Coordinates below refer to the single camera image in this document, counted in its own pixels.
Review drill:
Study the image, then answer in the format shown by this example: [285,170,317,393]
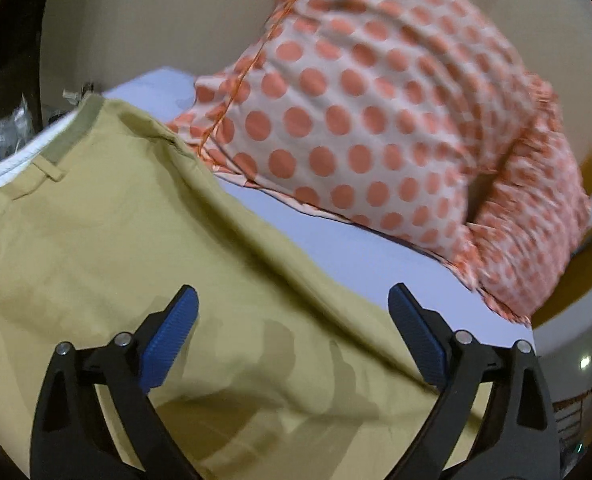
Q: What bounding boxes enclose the khaki green pants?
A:
[0,96,437,479]

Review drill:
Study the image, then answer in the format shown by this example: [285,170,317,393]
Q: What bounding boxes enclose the small polka dot pillow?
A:
[469,73,591,326]

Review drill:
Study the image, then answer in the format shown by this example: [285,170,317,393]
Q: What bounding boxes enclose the large polka dot pillow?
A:
[171,0,556,284]

